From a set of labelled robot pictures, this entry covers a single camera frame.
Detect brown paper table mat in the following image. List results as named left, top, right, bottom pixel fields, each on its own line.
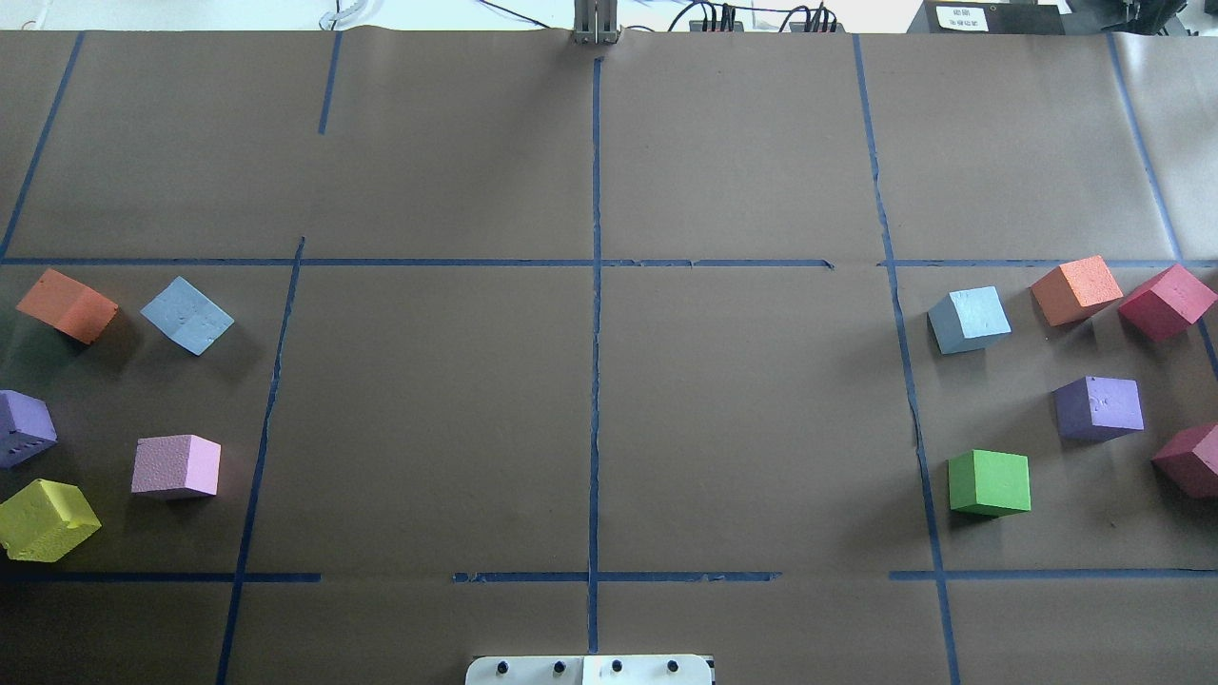
left=2, top=28, right=1216, bottom=684

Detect light blue foam block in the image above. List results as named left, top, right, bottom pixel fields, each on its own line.
left=928, top=285, right=1012, bottom=355
left=141, top=277, right=234, bottom=356

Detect green foam block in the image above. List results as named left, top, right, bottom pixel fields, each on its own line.
left=948, top=449, right=1032, bottom=518

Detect upper crimson foam block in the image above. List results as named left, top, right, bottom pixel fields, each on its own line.
left=1118, top=264, right=1217, bottom=343

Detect lower crimson foam block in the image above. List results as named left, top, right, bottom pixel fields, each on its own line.
left=1151, top=423, right=1217, bottom=499

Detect right purple foam block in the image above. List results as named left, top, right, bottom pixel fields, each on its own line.
left=1051, top=375, right=1145, bottom=442

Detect blue vertical tape line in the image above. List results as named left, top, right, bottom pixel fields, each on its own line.
left=850, top=34, right=961, bottom=684

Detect right orange foam block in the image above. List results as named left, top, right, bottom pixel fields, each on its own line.
left=1030, top=255, right=1124, bottom=325

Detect purple foam block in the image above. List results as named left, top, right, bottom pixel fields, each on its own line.
left=1051, top=375, right=1145, bottom=442
left=1, top=389, right=58, bottom=469

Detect crimson foam block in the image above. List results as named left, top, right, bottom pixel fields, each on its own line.
left=1151, top=423, right=1217, bottom=499
left=1118, top=264, right=1217, bottom=343

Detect yellow foam block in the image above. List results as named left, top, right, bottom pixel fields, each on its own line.
left=1, top=479, right=104, bottom=563

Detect black cable connector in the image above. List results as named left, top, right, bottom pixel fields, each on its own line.
left=682, top=2, right=744, bottom=33
left=780, top=2, right=840, bottom=33

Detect black box with white label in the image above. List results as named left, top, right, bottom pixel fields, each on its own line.
left=906, top=1, right=1074, bottom=35

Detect right black cable connector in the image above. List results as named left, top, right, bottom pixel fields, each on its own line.
left=780, top=2, right=840, bottom=33

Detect pink foam block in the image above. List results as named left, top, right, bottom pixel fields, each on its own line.
left=130, top=435, right=222, bottom=501

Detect white mounting plate with bolts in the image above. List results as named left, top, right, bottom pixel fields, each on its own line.
left=464, top=655, right=717, bottom=684

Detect left orange foam block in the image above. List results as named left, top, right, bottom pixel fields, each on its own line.
left=16, top=268, right=119, bottom=345

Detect left black cable connector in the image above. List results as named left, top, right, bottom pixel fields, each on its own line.
left=682, top=2, right=744, bottom=33

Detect left purple foam block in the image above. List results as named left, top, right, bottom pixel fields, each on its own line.
left=1, top=389, right=58, bottom=469

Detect blue horizontal tape line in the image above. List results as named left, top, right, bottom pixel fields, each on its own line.
left=877, top=258, right=1217, bottom=268

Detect orange foam block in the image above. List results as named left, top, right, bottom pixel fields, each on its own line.
left=16, top=268, right=119, bottom=345
left=1030, top=255, right=1124, bottom=325

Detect grey metal post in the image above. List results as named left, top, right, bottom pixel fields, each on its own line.
left=572, top=0, right=620, bottom=45

